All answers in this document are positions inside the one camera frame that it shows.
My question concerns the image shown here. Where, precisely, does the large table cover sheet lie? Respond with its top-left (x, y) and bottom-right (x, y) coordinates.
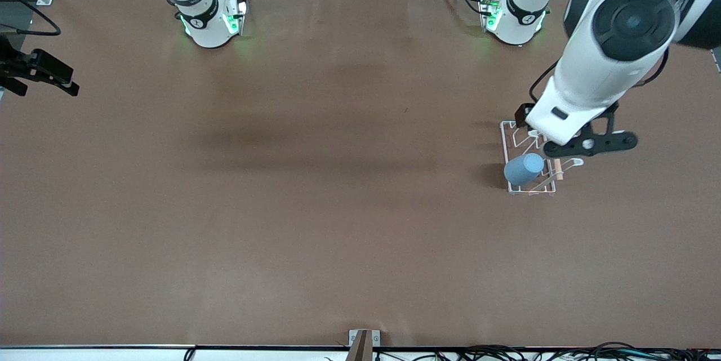
top-left (0, 0), bottom-right (721, 349)

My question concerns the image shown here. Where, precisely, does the blue plastic cup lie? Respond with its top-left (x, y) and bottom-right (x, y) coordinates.
top-left (504, 153), bottom-right (546, 186)

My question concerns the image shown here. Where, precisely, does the metal table edge bracket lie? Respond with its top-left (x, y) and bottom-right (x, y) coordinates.
top-left (348, 329), bottom-right (381, 361)

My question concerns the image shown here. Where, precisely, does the white wire cup holder rack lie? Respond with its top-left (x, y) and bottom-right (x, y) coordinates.
top-left (500, 120), bottom-right (584, 197)

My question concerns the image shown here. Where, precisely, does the black cable bundle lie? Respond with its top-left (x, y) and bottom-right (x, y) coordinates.
top-left (324, 341), bottom-right (721, 361)

